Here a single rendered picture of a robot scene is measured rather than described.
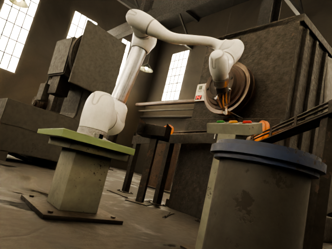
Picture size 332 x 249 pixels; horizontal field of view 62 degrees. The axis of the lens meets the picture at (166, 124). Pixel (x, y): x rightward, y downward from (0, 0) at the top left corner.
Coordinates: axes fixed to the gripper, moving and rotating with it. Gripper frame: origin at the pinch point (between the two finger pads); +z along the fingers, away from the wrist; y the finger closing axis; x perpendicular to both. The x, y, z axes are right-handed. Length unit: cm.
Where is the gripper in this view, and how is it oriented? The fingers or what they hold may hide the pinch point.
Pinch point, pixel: (224, 109)
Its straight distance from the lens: 178.7
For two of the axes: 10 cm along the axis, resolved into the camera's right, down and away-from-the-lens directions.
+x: 5.6, 4.7, -6.8
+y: -7.9, 5.4, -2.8
